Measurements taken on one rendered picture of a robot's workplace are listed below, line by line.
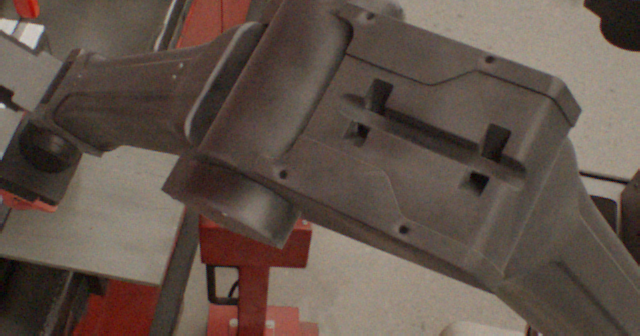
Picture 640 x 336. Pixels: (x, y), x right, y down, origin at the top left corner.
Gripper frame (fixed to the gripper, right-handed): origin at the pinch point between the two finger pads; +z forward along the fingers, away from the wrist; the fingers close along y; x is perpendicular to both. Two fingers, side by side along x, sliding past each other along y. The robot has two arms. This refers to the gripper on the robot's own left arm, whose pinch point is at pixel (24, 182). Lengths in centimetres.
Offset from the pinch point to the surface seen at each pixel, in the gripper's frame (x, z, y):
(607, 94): 141, 41, -125
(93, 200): 7.2, -1.9, -0.5
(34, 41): -5.6, 8.5, -23.0
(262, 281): 46, 38, -21
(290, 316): 67, 66, -30
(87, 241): 8.1, -2.4, 4.5
